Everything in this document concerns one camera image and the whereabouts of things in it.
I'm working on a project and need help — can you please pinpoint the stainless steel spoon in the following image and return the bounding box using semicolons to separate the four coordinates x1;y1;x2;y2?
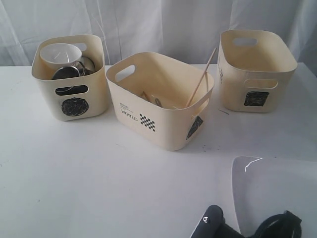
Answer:
155;98;162;108

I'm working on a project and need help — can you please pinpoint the cream bin with triangle mark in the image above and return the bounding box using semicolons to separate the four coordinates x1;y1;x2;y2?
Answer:
106;52;214;151

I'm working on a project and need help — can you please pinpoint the white plastic bowl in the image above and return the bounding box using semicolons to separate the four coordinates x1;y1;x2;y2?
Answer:
40;43;82;70

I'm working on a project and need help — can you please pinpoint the white square plate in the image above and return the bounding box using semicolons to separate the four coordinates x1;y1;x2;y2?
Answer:
231;156;317;238

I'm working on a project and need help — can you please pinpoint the cream bin with circle mark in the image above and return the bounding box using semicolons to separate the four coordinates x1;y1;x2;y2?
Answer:
32;35;110;121

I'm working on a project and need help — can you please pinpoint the white backdrop curtain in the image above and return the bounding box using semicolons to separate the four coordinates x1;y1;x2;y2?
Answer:
0;0;317;71

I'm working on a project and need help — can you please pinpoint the cream bin with square mark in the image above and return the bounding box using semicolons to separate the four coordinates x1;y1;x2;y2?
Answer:
217;29;298;113

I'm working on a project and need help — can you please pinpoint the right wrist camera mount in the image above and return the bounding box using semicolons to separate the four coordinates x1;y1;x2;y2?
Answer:
191;205;243;238

